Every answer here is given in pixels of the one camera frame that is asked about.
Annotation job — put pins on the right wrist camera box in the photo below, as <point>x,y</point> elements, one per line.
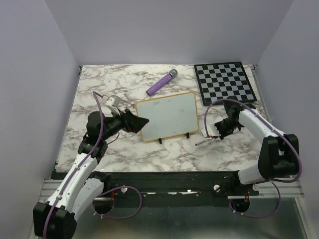
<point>211,130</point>

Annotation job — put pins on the wire whiteboard stand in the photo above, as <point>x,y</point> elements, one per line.
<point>185,135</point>

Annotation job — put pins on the black grey chessboard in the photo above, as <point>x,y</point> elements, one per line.
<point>222,80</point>

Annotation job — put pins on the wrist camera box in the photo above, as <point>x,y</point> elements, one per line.
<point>211,130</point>
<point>112,103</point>

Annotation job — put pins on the yellow framed whiteboard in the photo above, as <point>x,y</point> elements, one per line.
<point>169,116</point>

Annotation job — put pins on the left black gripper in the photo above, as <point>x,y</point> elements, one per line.
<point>131,122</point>

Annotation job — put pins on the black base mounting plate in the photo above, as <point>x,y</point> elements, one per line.
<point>174,189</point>

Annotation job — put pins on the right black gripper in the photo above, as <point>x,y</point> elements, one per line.
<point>223,135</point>

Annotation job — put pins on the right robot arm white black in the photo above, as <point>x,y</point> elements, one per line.
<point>279,154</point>

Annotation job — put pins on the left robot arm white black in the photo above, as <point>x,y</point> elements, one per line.
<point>57,217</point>

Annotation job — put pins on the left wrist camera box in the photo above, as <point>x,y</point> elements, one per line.
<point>112,103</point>

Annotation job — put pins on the purple toy microphone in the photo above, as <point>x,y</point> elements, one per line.
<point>164,80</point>

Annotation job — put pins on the white marker pen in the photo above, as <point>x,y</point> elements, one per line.
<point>201,142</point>

